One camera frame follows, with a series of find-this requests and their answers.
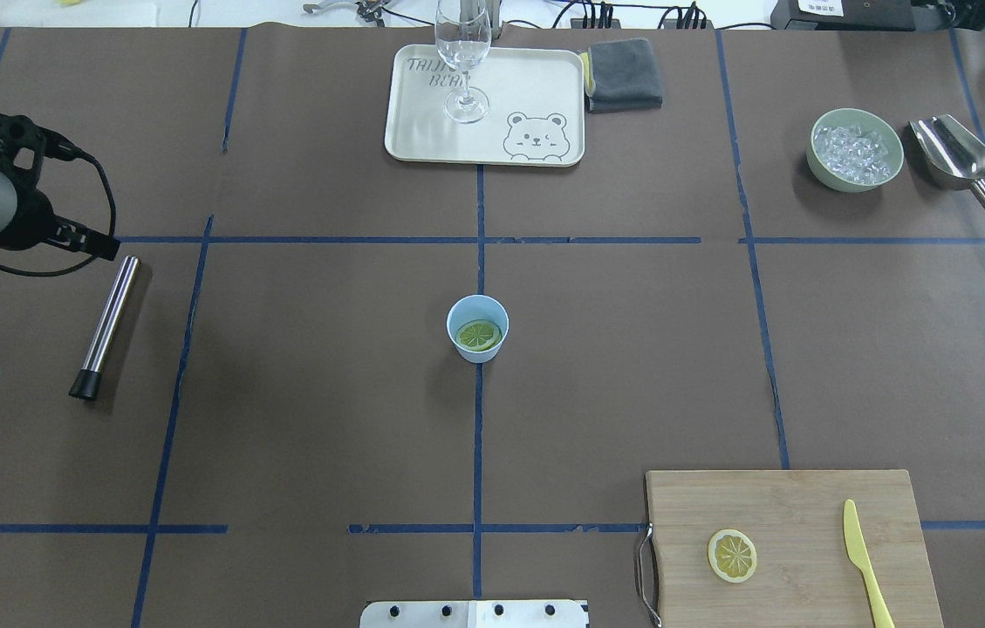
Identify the green bowl of ice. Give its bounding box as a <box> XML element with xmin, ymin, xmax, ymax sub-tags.
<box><xmin>806</xmin><ymin>108</ymin><xmax>906</xmax><ymax>194</ymax></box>

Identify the cream bear tray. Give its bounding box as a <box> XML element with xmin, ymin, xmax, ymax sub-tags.
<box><xmin>384</xmin><ymin>44</ymin><xmax>586</xmax><ymax>167</ymax></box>

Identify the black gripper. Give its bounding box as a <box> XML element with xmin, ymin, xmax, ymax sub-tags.
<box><xmin>0</xmin><ymin>113</ymin><xmax>120</xmax><ymax>261</ymax></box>

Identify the metal ice scoop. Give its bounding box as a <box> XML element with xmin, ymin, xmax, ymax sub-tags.
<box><xmin>908</xmin><ymin>114</ymin><xmax>985</xmax><ymax>211</ymax></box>

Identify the black desktop box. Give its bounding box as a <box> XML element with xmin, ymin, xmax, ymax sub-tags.
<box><xmin>769</xmin><ymin>1</ymin><xmax>916</xmax><ymax>31</ymax></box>

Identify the yellow plastic knife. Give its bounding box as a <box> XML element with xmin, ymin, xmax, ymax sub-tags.
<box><xmin>842</xmin><ymin>498</ymin><xmax>895</xmax><ymax>628</ymax></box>

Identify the wooden cutting board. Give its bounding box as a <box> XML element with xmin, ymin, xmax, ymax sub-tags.
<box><xmin>645</xmin><ymin>470</ymin><xmax>943</xmax><ymax>627</ymax></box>

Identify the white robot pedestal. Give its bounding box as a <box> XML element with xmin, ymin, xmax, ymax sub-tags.
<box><xmin>359</xmin><ymin>598</ymin><xmax>591</xmax><ymax>627</ymax></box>

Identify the lemon slice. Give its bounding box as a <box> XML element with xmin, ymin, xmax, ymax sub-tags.
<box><xmin>453</xmin><ymin>319</ymin><xmax>503</xmax><ymax>352</ymax></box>
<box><xmin>707</xmin><ymin>529</ymin><xmax>758</xmax><ymax>584</ymax></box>

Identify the lemon slice on board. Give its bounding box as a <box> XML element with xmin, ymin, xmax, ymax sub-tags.
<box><xmin>707</xmin><ymin>529</ymin><xmax>758</xmax><ymax>584</ymax></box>

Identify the clear wine glass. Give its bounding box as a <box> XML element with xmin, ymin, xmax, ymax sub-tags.
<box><xmin>434</xmin><ymin>1</ymin><xmax>492</xmax><ymax>124</ymax></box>

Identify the metal muddler stick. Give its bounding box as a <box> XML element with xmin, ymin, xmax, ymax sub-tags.
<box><xmin>68</xmin><ymin>255</ymin><xmax>142</xmax><ymax>401</ymax></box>

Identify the light blue cup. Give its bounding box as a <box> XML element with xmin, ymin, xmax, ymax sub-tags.
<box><xmin>447</xmin><ymin>295</ymin><xmax>510</xmax><ymax>363</ymax></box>

